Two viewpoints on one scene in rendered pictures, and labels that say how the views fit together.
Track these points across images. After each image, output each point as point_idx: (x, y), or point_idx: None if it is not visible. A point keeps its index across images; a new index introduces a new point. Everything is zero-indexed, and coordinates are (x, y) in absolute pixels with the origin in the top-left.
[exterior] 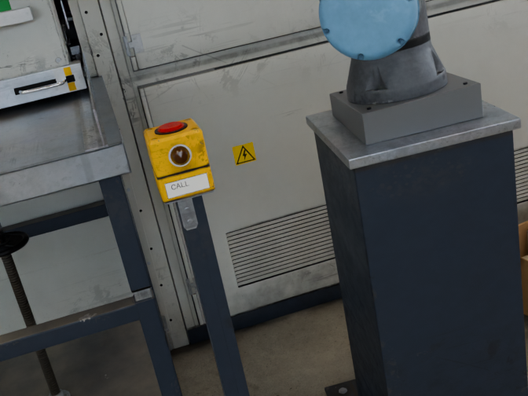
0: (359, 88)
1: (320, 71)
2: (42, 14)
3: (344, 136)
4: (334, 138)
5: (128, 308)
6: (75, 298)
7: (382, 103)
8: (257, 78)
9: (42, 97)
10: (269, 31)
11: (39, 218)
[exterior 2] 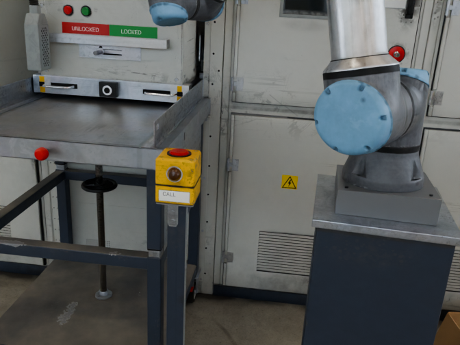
0: (348, 169)
1: None
2: (175, 47)
3: (327, 200)
4: (319, 198)
5: (142, 259)
6: None
7: (359, 187)
8: (315, 134)
9: (158, 100)
10: None
11: (141, 176)
